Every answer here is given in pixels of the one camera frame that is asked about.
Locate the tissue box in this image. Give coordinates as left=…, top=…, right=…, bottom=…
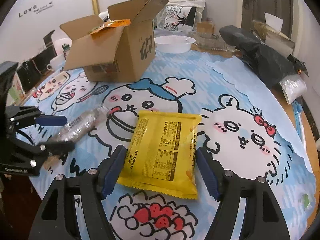
left=253, top=12, right=295, bottom=57

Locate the black plastic bag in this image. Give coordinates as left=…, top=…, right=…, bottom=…
left=219, top=25, right=308, bottom=88

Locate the small spice bottle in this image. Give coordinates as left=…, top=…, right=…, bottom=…
left=62, top=43, right=71, bottom=60

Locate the wooden side box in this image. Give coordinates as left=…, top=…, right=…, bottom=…
left=196, top=21, right=215, bottom=34

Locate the yellow snack bag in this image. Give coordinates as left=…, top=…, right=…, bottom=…
left=118, top=111, right=201, bottom=199

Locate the white black tree cushion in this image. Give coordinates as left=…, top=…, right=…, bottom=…
left=158, top=5, right=196, bottom=32

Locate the orange white chicken snack packet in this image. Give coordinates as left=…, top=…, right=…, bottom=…
left=90, top=19, right=131, bottom=35

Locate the white plastic bowl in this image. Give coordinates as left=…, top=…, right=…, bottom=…
left=155, top=35, right=196, bottom=54

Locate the dark brown door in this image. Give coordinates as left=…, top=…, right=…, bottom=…
left=241, top=0, right=293, bottom=37

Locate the orange clear snack packet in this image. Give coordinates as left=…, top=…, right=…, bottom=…
left=43, top=105, right=111, bottom=171

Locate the blue cartoon tablecloth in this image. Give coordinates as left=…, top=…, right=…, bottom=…
left=27, top=50, right=316, bottom=239

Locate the white tote bag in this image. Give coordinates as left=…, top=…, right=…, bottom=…
left=167, top=0, right=206, bottom=29

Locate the open cardboard box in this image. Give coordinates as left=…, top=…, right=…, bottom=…
left=60, top=0, right=168, bottom=82

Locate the white ceramic mug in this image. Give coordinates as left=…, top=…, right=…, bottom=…
left=46, top=54, right=66, bottom=71

